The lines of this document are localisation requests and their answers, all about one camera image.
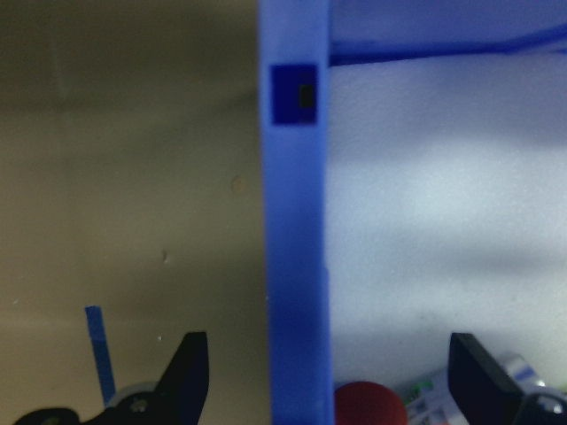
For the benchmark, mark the red push button grey block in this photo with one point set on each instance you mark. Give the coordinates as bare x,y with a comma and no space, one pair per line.
367,405

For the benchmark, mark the small mixed parts in bin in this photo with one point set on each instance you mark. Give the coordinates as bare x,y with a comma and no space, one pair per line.
443,199

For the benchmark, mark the blue bin with buttons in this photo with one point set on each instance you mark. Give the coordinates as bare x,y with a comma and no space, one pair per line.
294,221

